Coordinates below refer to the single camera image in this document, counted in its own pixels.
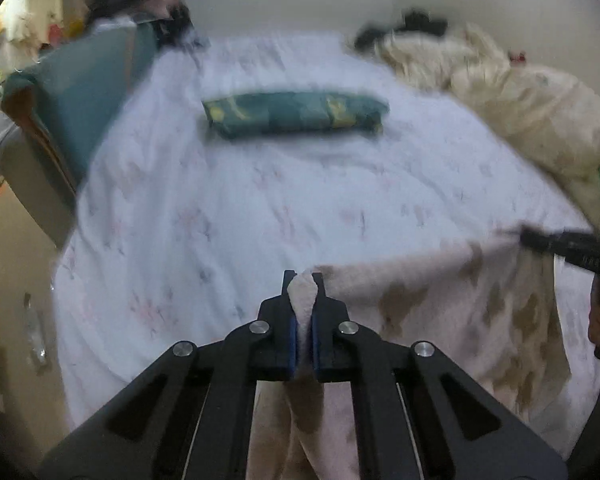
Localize cream duvet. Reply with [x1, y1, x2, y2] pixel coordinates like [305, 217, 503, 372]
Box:
[375, 22, 600, 221]

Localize dark clothes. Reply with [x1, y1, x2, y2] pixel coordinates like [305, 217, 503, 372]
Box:
[355, 10, 449, 49]

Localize bear print pants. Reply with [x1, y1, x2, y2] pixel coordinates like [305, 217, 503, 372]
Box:
[247, 237, 571, 480]

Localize white floral bed sheet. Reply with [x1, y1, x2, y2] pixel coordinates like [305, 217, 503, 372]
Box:
[50, 34, 600, 441]

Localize teal padded cushion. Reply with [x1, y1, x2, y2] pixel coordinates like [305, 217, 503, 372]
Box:
[2, 22, 161, 201]

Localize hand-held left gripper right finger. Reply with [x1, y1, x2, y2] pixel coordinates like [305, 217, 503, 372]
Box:
[310, 272, 568, 480]

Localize grey box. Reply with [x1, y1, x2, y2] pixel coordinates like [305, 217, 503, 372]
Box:
[0, 130, 78, 252]

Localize clear plastic bottle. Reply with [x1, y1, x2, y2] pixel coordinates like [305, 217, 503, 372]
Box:
[22, 292, 49, 367]

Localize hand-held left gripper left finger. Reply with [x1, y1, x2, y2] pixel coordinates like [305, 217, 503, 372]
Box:
[39, 270, 301, 480]

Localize folded green camouflage cloth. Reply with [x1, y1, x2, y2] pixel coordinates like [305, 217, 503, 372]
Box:
[201, 91, 390, 140]

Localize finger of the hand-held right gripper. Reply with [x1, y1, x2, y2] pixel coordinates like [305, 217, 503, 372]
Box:
[520, 226, 600, 275]

